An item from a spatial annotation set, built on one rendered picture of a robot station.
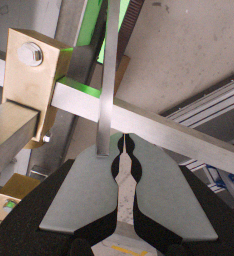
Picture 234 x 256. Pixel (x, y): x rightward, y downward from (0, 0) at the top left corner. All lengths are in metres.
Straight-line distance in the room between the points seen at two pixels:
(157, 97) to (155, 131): 0.89
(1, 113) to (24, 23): 0.30
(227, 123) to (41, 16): 0.94
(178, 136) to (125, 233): 0.25
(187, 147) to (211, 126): 0.80
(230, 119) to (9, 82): 1.00
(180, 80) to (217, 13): 0.35
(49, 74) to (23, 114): 0.05
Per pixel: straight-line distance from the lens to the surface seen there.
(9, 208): 0.35
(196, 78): 1.14
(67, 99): 0.21
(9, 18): 0.48
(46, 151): 0.45
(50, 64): 0.19
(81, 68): 0.35
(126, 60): 0.97
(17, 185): 0.36
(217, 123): 1.04
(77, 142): 1.27
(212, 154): 0.26
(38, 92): 0.20
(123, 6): 0.33
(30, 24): 0.46
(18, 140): 0.19
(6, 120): 0.19
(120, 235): 0.39
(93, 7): 0.28
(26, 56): 0.19
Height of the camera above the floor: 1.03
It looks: 62 degrees down
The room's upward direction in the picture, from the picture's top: 175 degrees counter-clockwise
